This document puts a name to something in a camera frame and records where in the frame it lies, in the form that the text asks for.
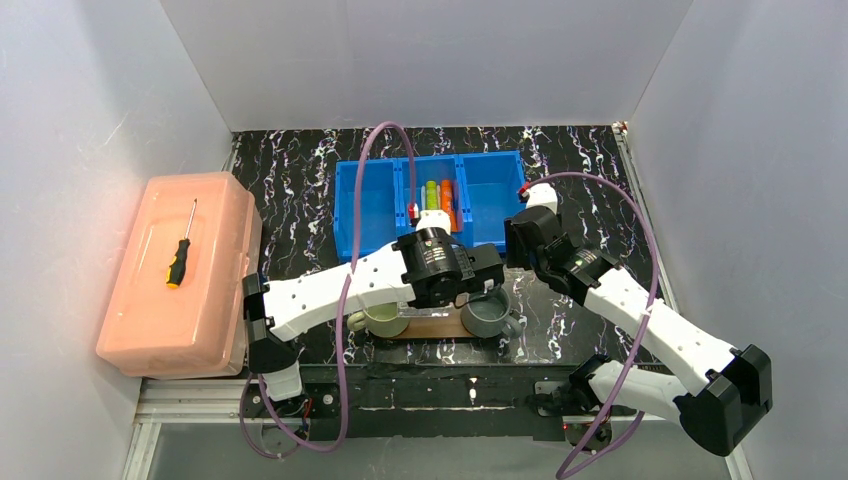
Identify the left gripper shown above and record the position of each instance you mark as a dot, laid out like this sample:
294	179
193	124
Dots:
488	270

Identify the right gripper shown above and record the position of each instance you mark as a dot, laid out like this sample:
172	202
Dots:
520	234

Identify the grey ceramic mug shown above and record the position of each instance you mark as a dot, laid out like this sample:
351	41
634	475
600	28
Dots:
490	315

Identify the oval wooden tray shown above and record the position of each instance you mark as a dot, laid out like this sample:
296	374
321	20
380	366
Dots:
447	326

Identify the blue three-compartment plastic bin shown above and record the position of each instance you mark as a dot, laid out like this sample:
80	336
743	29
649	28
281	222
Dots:
487	186

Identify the green toothpaste tube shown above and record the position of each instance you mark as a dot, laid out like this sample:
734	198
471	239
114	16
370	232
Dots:
432	196

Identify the light green ceramic mug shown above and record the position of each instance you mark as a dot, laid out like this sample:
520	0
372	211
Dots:
382	321

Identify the clear plastic holder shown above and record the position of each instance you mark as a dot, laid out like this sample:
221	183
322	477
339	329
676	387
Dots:
430	309

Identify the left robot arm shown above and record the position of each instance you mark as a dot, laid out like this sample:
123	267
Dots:
425	269

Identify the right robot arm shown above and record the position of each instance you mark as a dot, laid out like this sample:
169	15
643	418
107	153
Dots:
716	392

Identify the orange toothpaste tube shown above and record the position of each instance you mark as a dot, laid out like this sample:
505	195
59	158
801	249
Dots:
447	203

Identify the yellow black screwdriver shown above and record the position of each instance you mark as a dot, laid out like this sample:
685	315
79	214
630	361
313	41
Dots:
178	267

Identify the pink plastic storage box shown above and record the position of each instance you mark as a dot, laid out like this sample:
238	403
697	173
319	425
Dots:
176	311

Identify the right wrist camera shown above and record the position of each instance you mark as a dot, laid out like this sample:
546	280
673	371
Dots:
542	194

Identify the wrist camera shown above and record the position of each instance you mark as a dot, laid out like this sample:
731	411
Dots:
542	194
434	219

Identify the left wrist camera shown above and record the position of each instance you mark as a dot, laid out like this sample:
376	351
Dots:
434	219

